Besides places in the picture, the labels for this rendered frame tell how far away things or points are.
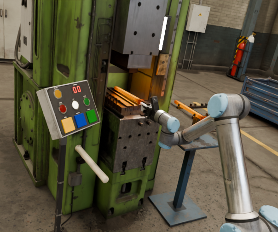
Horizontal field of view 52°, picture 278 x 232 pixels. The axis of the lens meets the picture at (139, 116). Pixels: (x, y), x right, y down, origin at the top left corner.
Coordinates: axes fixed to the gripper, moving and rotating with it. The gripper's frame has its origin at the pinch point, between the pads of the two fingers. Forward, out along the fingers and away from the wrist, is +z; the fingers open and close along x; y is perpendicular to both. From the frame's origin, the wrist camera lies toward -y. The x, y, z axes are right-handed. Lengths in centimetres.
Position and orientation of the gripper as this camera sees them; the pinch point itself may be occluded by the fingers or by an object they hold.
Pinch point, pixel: (142, 101)
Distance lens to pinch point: 204.9
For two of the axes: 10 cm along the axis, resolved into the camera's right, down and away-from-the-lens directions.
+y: -1.7, 9.2, 3.7
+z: -5.5, -3.9, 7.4
